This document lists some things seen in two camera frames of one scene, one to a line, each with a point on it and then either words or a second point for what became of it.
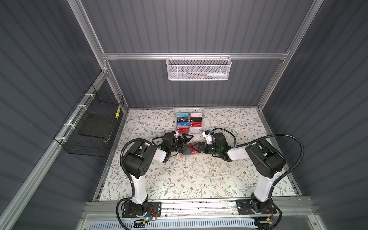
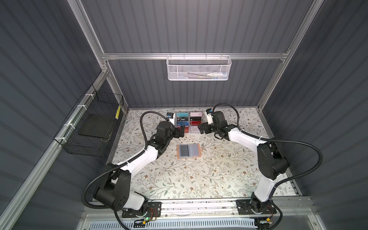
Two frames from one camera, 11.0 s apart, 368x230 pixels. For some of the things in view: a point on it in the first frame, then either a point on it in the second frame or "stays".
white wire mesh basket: [198, 68] stays
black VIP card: [182, 119] stays
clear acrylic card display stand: [189, 122] stays
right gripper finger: [201, 146] -> [203, 128]
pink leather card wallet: [193, 148] stays
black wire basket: [87, 130] stays
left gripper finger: [186, 139] -> [179, 132]
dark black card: [195, 119] stays
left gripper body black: [177, 146] -> [171, 133]
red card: [195, 124] stays
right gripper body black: [212, 149] -> [215, 129]
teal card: [182, 115] stays
